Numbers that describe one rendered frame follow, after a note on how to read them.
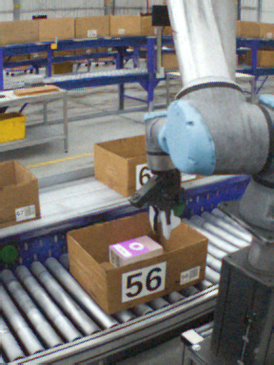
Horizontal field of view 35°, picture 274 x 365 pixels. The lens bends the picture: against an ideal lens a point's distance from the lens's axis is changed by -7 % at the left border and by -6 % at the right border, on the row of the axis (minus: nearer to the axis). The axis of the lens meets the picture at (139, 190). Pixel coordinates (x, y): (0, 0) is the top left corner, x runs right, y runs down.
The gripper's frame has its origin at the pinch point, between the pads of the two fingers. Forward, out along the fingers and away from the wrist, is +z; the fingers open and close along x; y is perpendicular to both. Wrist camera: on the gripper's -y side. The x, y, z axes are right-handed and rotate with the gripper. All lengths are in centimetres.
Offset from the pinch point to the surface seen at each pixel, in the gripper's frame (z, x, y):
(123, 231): 9.2, 28.8, 3.9
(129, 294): 18.1, 1.0, -11.5
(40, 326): 23.6, 7.6, -41.0
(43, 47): -84, 491, 158
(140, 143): -11, 78, 45
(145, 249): 14.3, 19.7, 7.1
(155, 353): 94, 51, 30
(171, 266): 12.9, 0.1, 4.3
